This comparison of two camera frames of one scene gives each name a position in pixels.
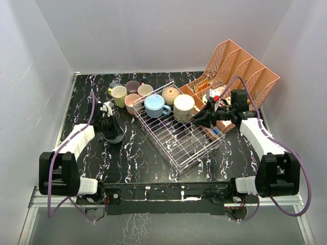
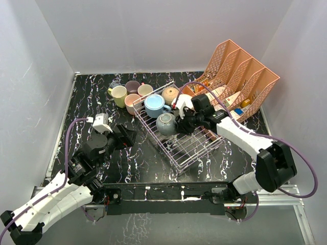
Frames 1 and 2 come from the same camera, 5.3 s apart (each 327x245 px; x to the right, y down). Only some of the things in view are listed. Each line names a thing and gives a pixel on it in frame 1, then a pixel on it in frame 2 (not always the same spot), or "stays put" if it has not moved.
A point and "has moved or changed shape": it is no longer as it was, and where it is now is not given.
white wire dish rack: [182, 142] stays put
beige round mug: [168, 94] stays put
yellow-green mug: [119, 94] stays put
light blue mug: [155, 106] stays put
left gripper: [116, 127] to [125, 138]
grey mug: [112, 137] has moved or changed shape
